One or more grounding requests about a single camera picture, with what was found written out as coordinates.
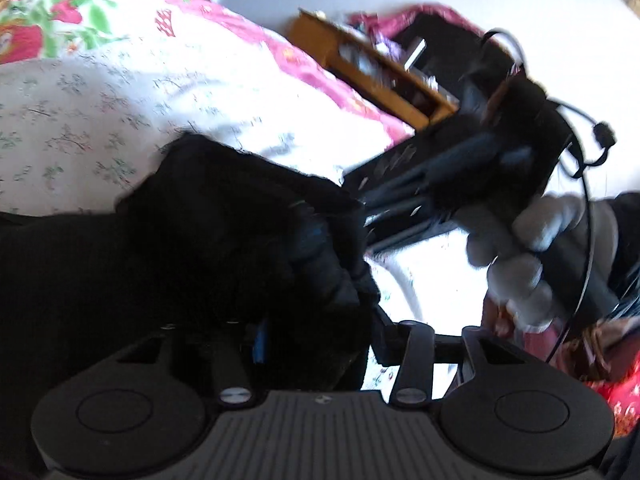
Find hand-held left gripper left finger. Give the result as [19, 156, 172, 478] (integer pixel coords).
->
[116, 321, 267, 407]

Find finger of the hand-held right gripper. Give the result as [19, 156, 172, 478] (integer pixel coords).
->
[361, 191, 473, 257]
[342, 119, 501, 201]

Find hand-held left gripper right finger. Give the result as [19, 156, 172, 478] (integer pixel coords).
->
[371, 305, 532, 407]

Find black pants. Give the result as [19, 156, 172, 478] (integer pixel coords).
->
[0, 132, 383, 466]

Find person's right hand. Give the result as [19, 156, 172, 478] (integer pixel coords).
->
[464, 194, 621, 333]

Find wooden side cabinet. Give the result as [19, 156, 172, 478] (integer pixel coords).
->
[289, 7, 460, 130]

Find dark box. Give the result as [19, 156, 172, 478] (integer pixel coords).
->
[392, 12, 521, 103]

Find pink cloth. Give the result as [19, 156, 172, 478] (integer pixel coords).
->
[347, 4, 483, 56]

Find red floral cloth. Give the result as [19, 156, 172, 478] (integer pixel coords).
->
[570, 317, 640, 443]

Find floral printed bedsheet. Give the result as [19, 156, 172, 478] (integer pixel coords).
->
[0, 0, 493, 391]

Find black cable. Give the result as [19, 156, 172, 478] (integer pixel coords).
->
[477, 27, 617, 366]

